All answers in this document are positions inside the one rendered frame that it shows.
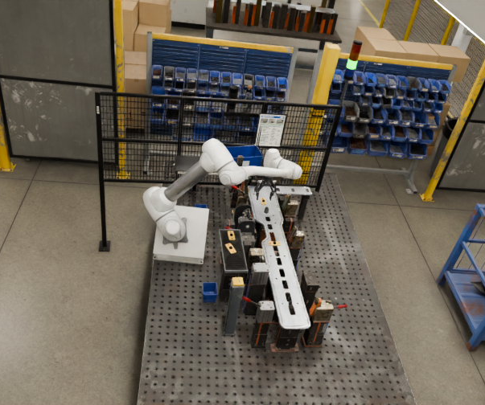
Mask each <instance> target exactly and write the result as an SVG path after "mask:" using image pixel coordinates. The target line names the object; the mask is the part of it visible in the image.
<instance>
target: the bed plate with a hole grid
mask: <svg viewBox="0 0 485 405"><path fill-rule="evenodd" d="M196 188H198V189H199V191H190V190H188V191H187V192H186V193H184V194H183V195H182V196H180V197H179V198H178V199H177V203H176V206H183V207H195V204H207V205H208V209H209V212H208V226H207V234H206V241H205V249H204V256H203V264H190V263H182V262H174V261H166V260H153V267H152V275H151V282H150V296H149V304H148V311H147V318H146V332H145V342H144V347H143V355H142V368H141V375H140V383H139V391H138V404H137V405H417V404H416V402H415V399H414V397H413V392H412V390H411V387H410V385H409V383H408V382H407V380H408V379H407V377H406V375H405V370H404V368H403V365H402V362H401V359H400V356H399V354H398V351H397V347H396V344H395V342H394V340H393V336H392V335H391V330H390V328H389V326H388V322H387V319H386V316H385V315H384V311H383V309H382V306H381V303H380V301H379V297H378V294H377V291H376V287H375V285H374V283H373V281H372V278H371V273H370V272H369V269H368V265H367V262H366V259H365V258H364V254H363V251H362V248H361V246H360V242H359V240H358V237H357V234H356V231H355V228H354V226H353V223H352V221H351V216H350V215H349V212H348V209H347V205H346V203H345V201H344V198H343V194H342V191H341V189H340V186H339V183H338V180H337V177H336V175H335V174H334V173H327V172H325V173H324V175H323V180H322V184H321V187H320V190H319V192H318V191H315V190H314V189H315V188H310V191H311V195H310V197H309V200H308V201H307V205H306V209H305V213H304V217H306V222H295V223H294V225H295V226H296V227H297V229H298V230H297V231H303V232H304V235H305V238H304V242H303V245H302V250H301V249H300V251H299V254H300V252H301V254H300V256H299V254H298V257H299V260H298V266H296V267H298V269H296V275H297V278H298V283H299V286H300V284H301V281H302V273H303V272H315V274H316V276H317V279H318V282H319V289H318V291H317V292H316V294H315V297H314V301H315V300H316V299H317V298H321V300H322V301H331V303H332V305H333V307H335V306H338V305H347V308H341V309H338V308H337V309H334V311H333V313H332V315H331V319H330V322H328V325H326V327H327V328H326V327H325V329H326V331H325V329H324V326H325V324H324V326H323V329H324V331H325V333H324V331H323V333H324V336H323V343H322V346H324V347H323V348H319V347H321V346H318V347H311V348H310V347H305V348H304V347H303V345H302V342H300V341H301V340H302V339H301V338H302V335H303V334H304V332H305V329H300V332H299V335H298V339H297V341H296V343H298V348H299V351H298V352H282V353H273V352H272V351H271V347H270V345H271V344H273V343H276V342H277V339H274V338H273V331H274V330H278V329H279V326H280V325H270V326H269V329H268V333H267V334H268V336H267V339H266V343H265V346H266V347H267V349H264V350H263V349H258V348H251V343H250V342H249V337H252V334H253V327H255V324H256V320H257V317H256V316H252V315H250V316H249V315H246V316H245V314H244V312H243V310H242V307H243V306H244V303H245V301H244V300H241V301H240V307H239V311H238V315H237V319H236V328H235V332H236V335H235V336H224V332H223V325H224V323H225V318H226V313H227V309H228V306H227V305H220V303H219V296H218V295H217V298H216V302H203V292H202V290H203V285H202V283H203V282H216V283H217V288H218V293H219V291H220V282H221V276H222V271H223V265H220V263H219V261H218V260H217V258H219V257H220V256H221V245H220V234H219V229H224V225H225V220H226V219H229V218H231V219H233V215H232V210H233V214H234V213H235V208H230V204H231V200H232V192H229V190H228V189H232V188H231V187H230V186H222V185H196ZM314 301H313V304H314ZM313 304H312V305H313Z"/></svg>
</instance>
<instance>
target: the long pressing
mask: <svg viewBox="0 0 485 405"><path fill-rule="evenodd" d="M248 187H249V203H250V206H251V207H252V210H251V211H252V214H253V218H254V219H255V221H256V222H258V223H259V224H261V225H262V226H263V227H264V230H265V236H266V238H265V239H264V240H262V241H261V248H262V249H263V252H264V260H265V263H267V264H268V265H269V276H268V278H269V283H270V288H271V291H272V294H273V301H274V304H275V309H276V312H277V319H278V322H279V325H280V326H281V327H282V328H283V329H308V328H309V327H310V319H309V316H308V313H307V311H306V306H305V302H304V300H303V296H302V292H301V289H300V286H299V283H298V278H297V275H296V272H295V269H294V264H293V261H292V258H291V255H290V250H289V248H288V244H287V242H286V237H285V234H284V231H283V228H282V224H283V221H284V219H283V216H282V211H281V208H280V206H279V202H278V200H277V195H276V193H275V192H274V194H273V196H272V198H271V201H270V199H269V196H270V192H271V188H270V186H264V187H262V188H261V190H260V191H259V196H258V200H257V196H256V192H254V189H255V187H256V186H248ZM261 198H265V201H266V204H267V205H261ZM265 207H268V208H269V213H267V214H266V213H265V212H264V210H265ZM265 217H269V219H270V221H266V218H265ZM268 225H272V228H273V229H272V230H270V229H269V228H268ZM270 232H273V234H274V237H275V240H276V241H279V242H280V243H281V246H277V249H278V252H279V256H275V253H274V249H273V246H269V243H268V242H269V241H271V238H270V234H269V233H270ZM276 258H280V259H281V262H282V265H277V260H276ZM279 269H283V271H284V273H285V277H281V275H280V272H279ZM276 278H277V279H276ZM283 280H285V281H286V282H287V285H288V289H284V288H283V284H282V281H283ZM286 293H289V294H290V297H291V300H292V305H289V302H288V301H287V299H286ZM297 303H298V304H297ZM289 306H293V307H294V312H295V315H291V314H290V310H289Z"/></svg>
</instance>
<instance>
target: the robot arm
mask: <svg viewBox="0 0 485 405"><path fill-rule="evenodd" d="M202 151H203V153H202V155H201V157H200V160H199V161H198V162H197V163H195V164H194V165H193V166H192V167H191V168H190V169H189V170H188V171H187V172H185V174H183V175H182V176H181V177H180V178H178V179H177V180H176V181H175V182H173V183H172V184H171V185H170V186H168V187H167V188H166V187H162V188H160V187H157V186H153V187H151V188H149V189H148V190H146V191H145V193H144V194H143V202H144V204H145V207H146V209H147V210H148V212H149V214H150V216H151V217H152V218H153V220H154V221H155V222H156V223H157V225H158V228H159V229H160V231H161V232H162V234H163V241H162V243H163V244H164V245H166V244H169V243H172V244H174V249H178V243H187V242H188V238H187V225H186V222H187V219H186V218H180V217H179V215H178V214H177V213H176V211H175V209H174V207H175V205H176V203H177V199H178V198H179V197H180V196H182V195H183V194H184V193H186V192H187V191H188V190H190V189H191V188H192V187H193V186H194V185H195V184H196V183H197V182H199V181H200V180H201V179H203V178H204V177H205V176H206V175H208V174H209V173H211V172H215V171H216V172H217V173H218V175H219V177H220V182H221V183H222V184H223V185H225V186H235V185H238V184H240V183H242V182H243V181H244V180H245V179H246V178H247V177H248V176H251V175H259V176H263V179H262V180H258V182H257V185H256V187H255V189H254V192H256V196H257V200H258V196H259V191H260V190H261V188H262V187H264V186H270V188H271V192H270V196H269V199H270V201H271V198H272V196H273V194H274V192H275V193H276V192H277V188H276V183H277V182H276V180H274V181H273V177H282V178H289V179H299V178H300V177H301V175H302V168H301V167H300V166H299V165H297V164H295V163H293V162H291V161H288V160H286V159H283V158H282V157H280V153H279V152H278V150H277V149H269V150H268V151H267V152H266V154H265V159H264V167H260V166H238V165H237V164H236V163H235V161H234V160H233V158H232V155H231V154H230V153H229V152H228V150H227V148H226V147H225V146H224V145H223V144H222V143H221V142H220V141H218V140H216V139H215V138H212V139H210V140H208V141H206V142H205V143H204V144H203V146H202ZM261 182H262V184H261V185H260V183H261ZM272 183H273V184H274V190H273V187H272V186H271V184H272ZM259 185H260V186H259Z"/></svg>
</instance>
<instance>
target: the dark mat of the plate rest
mask: <svg viewBox="0 0 485 405"><path fill-rule="evenodd" d="M233 233H234V236H235V240H229V237H228V231H220V237H221V243H222V248H223V254H224V264H225V270H247V268H246V263H245V256H244V251H243V247H242V242H241V238H240V231H233ZM228 243H230V244H231V245H232V246H233V247H234V249H235V250H236V252H235V253H230V251H229V250H228V249H227V247H226V246H225V244H228Z"/></svg>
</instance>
